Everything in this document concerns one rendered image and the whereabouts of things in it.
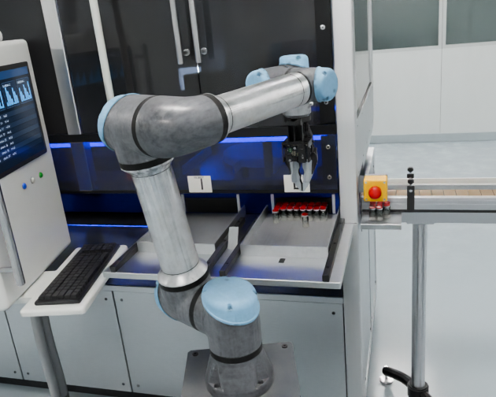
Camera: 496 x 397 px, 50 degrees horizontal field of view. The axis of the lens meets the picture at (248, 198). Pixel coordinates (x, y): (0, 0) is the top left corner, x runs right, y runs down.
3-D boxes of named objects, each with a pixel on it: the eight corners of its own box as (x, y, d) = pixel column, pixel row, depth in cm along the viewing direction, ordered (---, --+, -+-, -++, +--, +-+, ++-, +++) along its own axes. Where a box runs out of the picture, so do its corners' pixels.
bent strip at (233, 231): (231, 243, 168) (229, 226, 166) (240, 243, 167) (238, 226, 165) (217, 263, 155) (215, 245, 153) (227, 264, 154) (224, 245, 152)
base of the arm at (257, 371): (275, 399, 112) (272, 359, 108) (204, 406, 112) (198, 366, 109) (272, 356, 126) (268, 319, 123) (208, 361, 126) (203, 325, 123)
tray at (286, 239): (267, 213, 190) (266, 205, 189) (341, 214, 182) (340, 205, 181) (241, 255, 159) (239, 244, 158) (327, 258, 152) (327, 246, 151)
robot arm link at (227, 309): (235, 365, 108) (228, 307, 103) (192, 343, 117) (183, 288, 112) (274, 338, 116) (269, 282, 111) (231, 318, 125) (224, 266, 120)
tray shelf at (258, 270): (168, 217, 201) (167, 213, 201) (356, 220, 182) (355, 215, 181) (103, 277, 158) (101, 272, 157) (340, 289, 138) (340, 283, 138)
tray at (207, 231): (179, 213, 199) (178, 204, 198) (246, 213, 192) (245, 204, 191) (138, 252, 169) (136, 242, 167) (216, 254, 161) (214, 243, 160)
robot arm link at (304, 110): (285, 97, 143) (315, 95, 140) (286, 114, 144) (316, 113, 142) (278, 102, 136) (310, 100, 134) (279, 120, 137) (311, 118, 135)
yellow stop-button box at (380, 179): (364, 194, 176) (364, 173, 174) (387, 194, 174) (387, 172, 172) (363, 202, 169) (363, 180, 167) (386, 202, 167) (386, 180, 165)
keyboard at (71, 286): (83, 249, 195) (82, 243, 194) (120, 246, 193) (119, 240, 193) (34, 306, 157) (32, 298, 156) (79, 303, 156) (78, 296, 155)
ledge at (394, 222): (363, 213, 186) (363, 209, 186) (401, 213, 183) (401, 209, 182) (360, 229, 174) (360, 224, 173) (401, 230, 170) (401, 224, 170)
